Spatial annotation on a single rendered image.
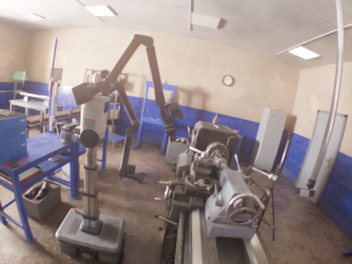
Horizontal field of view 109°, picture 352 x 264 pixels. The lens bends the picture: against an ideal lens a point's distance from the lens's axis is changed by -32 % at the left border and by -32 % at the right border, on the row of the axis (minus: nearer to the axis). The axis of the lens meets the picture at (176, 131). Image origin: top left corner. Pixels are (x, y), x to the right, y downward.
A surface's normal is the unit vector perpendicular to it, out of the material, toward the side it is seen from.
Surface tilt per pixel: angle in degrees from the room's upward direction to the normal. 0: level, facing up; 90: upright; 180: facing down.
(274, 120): 90
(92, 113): 90
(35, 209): 90
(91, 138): 90
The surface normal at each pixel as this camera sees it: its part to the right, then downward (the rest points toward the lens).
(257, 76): -0.06, 0.19
